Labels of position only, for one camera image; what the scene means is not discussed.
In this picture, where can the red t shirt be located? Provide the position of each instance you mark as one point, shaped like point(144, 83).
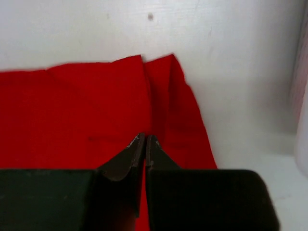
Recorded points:
point(80, 115)

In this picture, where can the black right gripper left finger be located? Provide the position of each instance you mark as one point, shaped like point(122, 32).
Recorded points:
point(104, 199)

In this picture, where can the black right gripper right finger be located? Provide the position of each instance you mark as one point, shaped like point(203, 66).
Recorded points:
point(204, 200)

